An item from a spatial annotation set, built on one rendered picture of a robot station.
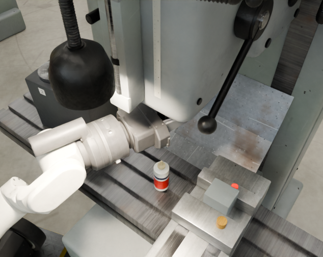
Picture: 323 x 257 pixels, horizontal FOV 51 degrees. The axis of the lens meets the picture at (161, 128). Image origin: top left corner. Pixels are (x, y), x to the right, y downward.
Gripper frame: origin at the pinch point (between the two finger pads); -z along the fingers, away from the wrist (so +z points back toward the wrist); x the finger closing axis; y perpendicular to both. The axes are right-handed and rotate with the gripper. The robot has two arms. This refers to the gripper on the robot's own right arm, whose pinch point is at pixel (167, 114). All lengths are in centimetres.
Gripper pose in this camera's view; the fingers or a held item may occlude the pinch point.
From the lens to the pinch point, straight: 68.6
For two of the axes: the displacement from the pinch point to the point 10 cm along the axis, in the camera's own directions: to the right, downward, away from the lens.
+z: -8.5, 3.8, -3.5
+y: -0.1, 6.7, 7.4
